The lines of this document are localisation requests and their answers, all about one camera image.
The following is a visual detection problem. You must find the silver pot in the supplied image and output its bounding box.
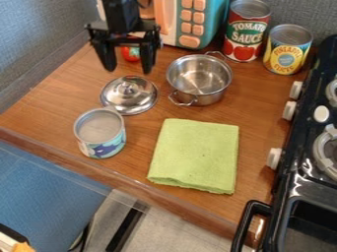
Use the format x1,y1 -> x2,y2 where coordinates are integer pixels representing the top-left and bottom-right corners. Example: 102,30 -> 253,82
164,50 -> 235,107

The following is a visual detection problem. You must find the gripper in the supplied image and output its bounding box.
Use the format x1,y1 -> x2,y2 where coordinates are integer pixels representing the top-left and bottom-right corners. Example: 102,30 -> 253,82
84,19 -> 163,75

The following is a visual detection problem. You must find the toy stove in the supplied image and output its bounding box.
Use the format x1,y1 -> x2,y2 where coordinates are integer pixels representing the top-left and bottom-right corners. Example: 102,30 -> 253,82
230,33 -> 337,252

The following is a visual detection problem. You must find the green cloth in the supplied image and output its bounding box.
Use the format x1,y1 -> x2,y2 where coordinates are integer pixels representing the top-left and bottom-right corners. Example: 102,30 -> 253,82
146,117 -> 241,196

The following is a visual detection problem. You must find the toy microwave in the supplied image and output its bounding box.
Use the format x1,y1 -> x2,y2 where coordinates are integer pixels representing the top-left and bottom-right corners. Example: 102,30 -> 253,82
136,0 -> 233,51

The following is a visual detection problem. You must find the yellow pineapple can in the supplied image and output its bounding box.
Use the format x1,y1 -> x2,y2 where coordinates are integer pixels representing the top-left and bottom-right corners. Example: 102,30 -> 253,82
261,23 -> 315,76

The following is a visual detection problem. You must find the silver lid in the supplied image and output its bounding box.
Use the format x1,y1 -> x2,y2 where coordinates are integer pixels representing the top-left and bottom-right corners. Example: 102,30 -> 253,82
99,75 -> 161,116

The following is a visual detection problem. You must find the blue can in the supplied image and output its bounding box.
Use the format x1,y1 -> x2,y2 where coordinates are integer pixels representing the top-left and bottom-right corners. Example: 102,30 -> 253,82
72,107 -> 128,160

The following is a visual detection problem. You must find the red tomato sauce can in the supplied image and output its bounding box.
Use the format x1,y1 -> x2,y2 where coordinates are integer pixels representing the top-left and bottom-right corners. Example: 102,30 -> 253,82
221,0 -> 273,63

